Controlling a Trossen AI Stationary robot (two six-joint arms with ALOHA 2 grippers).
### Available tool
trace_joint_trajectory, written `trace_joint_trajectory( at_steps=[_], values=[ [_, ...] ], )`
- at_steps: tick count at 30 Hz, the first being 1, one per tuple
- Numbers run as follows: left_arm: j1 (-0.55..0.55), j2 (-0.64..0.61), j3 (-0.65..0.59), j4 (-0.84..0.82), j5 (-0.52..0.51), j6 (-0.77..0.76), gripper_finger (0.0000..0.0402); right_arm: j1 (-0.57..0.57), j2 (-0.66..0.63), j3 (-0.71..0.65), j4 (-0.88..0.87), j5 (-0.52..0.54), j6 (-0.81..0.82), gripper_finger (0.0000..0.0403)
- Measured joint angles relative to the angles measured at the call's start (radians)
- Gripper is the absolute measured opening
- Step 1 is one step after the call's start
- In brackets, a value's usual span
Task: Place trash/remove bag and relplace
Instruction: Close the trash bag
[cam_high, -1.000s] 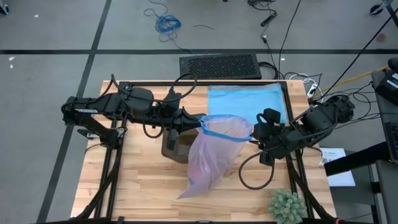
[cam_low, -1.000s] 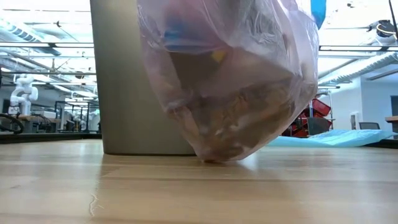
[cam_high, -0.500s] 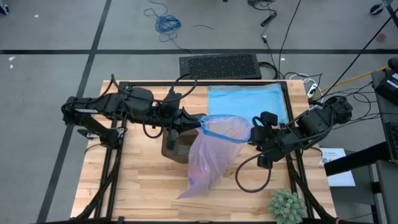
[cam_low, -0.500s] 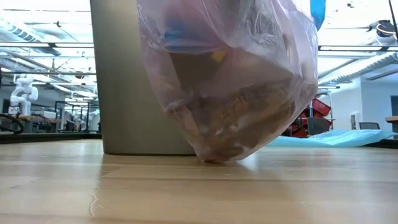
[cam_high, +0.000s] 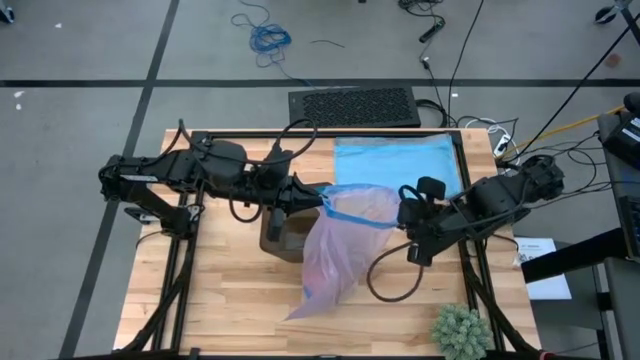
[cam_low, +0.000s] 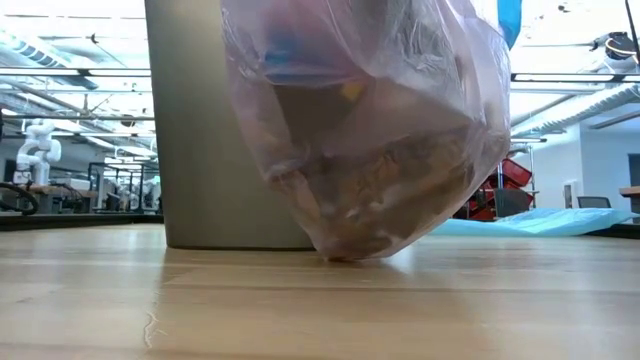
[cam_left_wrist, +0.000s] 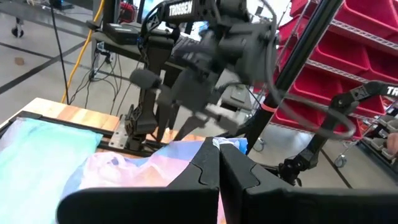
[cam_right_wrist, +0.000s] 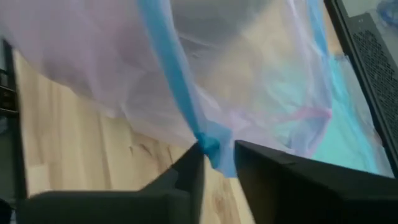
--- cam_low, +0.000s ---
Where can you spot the grey brown trash bin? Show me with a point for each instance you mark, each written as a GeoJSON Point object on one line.
{"type": "Point", "coordinates": [200, 150]}

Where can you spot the light blue trash bag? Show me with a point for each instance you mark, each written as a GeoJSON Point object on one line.
{"type": "Point", "coordinates": [540, 222]}

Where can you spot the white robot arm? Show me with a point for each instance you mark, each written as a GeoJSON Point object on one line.
{"type": "Point", "coordinates": [37, 150]}

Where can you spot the red storage bin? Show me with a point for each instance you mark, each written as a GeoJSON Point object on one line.
{"type": "Point", "coordinates": [482, 205]}
{"type": "Point", "coordinates": [517, 172]}

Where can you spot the wooden top workbench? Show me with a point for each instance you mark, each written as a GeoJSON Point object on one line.
{"type": "Point", "coordinates": [631, 191]}
{"type": "Point", "coordinates": [55, 191]}

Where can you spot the ceiling light strip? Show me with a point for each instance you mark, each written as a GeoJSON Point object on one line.
{"type": "Point", "coordinates": [75, 72]}

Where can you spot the black background rig frame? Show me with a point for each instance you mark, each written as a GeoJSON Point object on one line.
{"type": "Point", "coordinates": [90, 185]}

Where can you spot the silver ceiling duct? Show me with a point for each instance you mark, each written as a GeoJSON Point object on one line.
{"type": "Point", "coordinates": [35, 50]}
{"type": "Point", "coordinates": [580, 107]}

